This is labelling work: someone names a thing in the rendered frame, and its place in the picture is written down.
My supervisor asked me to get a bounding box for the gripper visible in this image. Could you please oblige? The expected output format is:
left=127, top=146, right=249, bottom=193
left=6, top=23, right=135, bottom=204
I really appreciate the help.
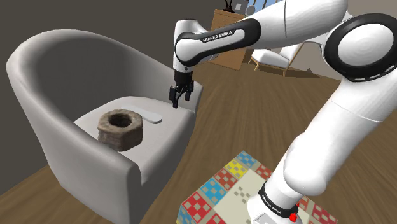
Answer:
left=168, top=70, right=195, bottom=109

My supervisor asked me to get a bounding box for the white flat remote control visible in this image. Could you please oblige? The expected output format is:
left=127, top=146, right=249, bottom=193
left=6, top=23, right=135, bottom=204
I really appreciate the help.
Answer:
left=121, top=105, right=164, bottom=125

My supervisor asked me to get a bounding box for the brown stone hexagonal pot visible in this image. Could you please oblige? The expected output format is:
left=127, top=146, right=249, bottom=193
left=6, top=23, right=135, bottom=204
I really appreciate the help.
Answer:
left=97, top=109, right=144, bottom=152

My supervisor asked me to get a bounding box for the wooden cabinet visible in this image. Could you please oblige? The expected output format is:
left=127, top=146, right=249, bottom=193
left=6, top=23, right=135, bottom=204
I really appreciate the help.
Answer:
left=206, top=8, right=249, bottom=71

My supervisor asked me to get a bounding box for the white wooden lounge chair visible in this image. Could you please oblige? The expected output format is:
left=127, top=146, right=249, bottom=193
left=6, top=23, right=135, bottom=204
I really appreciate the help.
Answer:
left=247, top=43, right=305, bottom=77

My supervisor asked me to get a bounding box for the grey tub armchair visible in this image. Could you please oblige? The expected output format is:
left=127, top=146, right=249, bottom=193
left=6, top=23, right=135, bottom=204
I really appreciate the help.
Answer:
left=6, top=29, right=204, bottom=224

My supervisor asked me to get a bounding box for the patterned robot stand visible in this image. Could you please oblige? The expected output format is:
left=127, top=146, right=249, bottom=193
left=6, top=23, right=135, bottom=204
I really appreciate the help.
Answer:
left=176, top=150, right=339, bottom=224

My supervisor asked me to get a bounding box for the window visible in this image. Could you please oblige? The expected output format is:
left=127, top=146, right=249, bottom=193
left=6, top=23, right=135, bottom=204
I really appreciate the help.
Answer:
left=244, top=0, right=284, bottom=17

